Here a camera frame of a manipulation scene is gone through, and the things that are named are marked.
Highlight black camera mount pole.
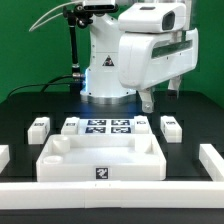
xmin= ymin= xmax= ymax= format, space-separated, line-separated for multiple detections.
xmin=63 ymin=4 xmax=92 ymax=80

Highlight white front obstacle bar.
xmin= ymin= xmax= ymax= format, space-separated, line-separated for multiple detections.
xmin=0 ymin=181 xmax=224 ymax=210

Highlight white right obstacle bar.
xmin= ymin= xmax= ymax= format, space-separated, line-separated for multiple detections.
xmin=199 ymin=144 xmax=224 ymax=182

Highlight black cable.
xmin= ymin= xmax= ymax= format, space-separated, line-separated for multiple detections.
xmin=6 ymin=74 xmax=86 ymax=99

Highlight white marker tag plate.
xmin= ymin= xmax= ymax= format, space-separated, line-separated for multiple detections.
xmin=78 ymin=119 xmax=134 ymax=134

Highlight white desk top tray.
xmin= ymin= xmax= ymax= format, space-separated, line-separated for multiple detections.
xmin=36 ymin=134 xmax=166 ymax=182

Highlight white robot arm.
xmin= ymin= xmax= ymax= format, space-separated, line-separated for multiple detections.
xmin=81 ymin=0 xmax=198 ymax=113

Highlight white left obstacle bar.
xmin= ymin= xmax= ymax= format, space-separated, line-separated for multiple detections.
xmin=0 ymin=145 xmax=10 ymax=173

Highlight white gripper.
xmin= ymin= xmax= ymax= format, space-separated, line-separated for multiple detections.
xmin=118 ymin=29 xmax=198 ymax=113

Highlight white obstacle bar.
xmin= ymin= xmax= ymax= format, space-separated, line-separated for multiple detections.
xmin=0 ymin=181 xmax=224 ymax=210
xmin=0 ymin=145 xmax=10 ymax=173
xmin=199 ymin=144 xmax=224 ymax=182

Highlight white cables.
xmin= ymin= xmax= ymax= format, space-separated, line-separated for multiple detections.
xmin=28 ymin=0 xmax=84 ymax=33

